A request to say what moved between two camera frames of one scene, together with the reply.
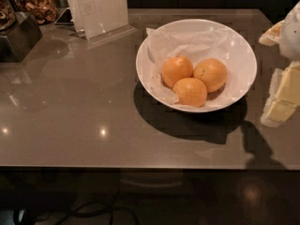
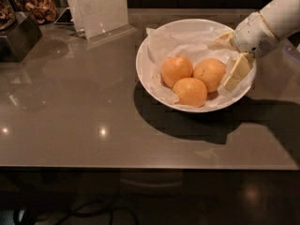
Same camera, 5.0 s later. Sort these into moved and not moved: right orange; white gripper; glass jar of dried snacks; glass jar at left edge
Moved: white gripper
Not moved: glass jar of dried snacks; glass jar at left edge; right orange
